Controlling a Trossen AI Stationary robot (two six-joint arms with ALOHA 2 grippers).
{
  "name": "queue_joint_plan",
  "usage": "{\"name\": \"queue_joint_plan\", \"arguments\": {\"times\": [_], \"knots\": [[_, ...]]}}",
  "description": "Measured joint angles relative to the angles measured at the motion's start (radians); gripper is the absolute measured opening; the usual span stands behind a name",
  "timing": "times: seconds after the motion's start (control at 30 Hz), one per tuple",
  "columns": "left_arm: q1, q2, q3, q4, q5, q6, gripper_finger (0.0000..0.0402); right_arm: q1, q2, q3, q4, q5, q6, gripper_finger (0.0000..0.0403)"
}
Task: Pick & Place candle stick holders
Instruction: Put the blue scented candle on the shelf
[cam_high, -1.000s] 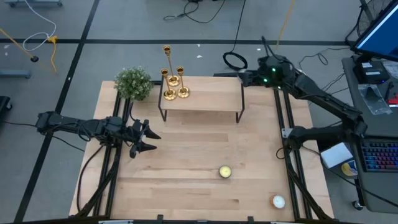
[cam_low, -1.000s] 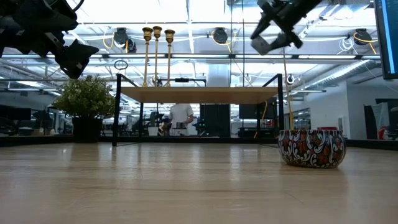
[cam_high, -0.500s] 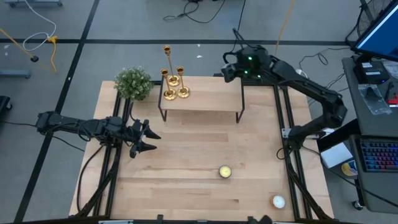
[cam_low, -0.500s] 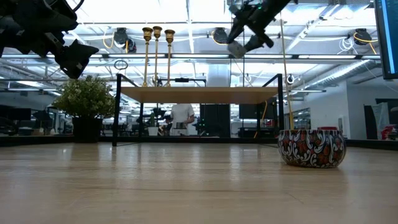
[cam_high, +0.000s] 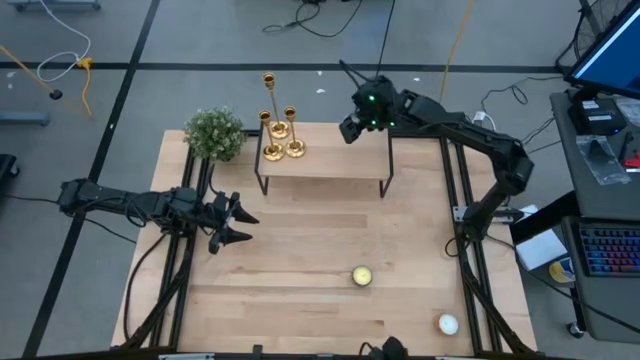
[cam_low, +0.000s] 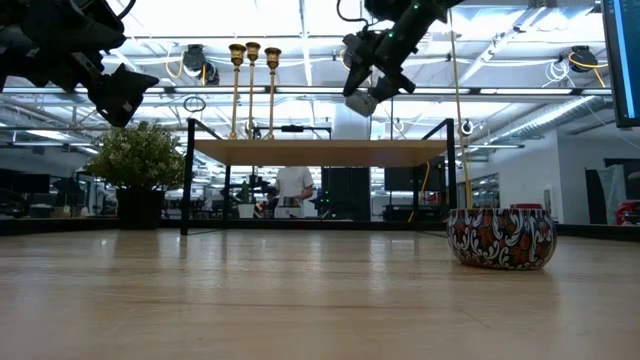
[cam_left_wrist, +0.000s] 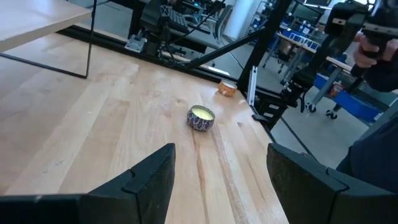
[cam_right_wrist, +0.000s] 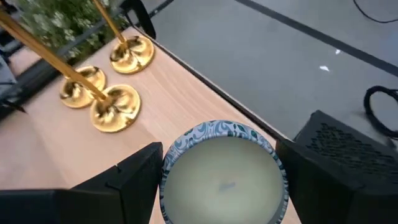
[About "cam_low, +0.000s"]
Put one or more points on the tall black cabinet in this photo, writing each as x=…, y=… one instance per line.
x=345, y=195

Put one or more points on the red box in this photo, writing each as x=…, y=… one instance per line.
x=525, y=206

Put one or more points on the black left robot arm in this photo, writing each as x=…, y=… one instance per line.
x=17, y=50

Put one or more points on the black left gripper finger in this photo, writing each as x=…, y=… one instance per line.
x=130, y=81
x=117, y=112

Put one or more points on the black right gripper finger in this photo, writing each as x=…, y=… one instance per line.
x=362, y=104
x=357, y=80

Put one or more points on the green white-flowered faux plant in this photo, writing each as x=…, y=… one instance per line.
x=135, y=155

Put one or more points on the black plant pot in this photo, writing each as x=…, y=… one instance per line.
x=140, y=210

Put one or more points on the blue-screen computer monitor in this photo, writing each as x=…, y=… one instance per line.
x=622, y=60

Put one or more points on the tall brass candlestick holder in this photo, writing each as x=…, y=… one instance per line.
x=252, y=50
x=272, y=57
x=236, y=55

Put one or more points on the person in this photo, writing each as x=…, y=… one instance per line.
x=292, y=182

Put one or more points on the floral patterned round bowl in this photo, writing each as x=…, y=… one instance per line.
x=500, y=240

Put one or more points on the black table edge frame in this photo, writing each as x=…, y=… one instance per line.
x=75, y=225

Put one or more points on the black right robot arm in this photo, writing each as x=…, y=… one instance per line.
x=420, y=12

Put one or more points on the cactus in white pot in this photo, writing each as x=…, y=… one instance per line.
x=245, y=210

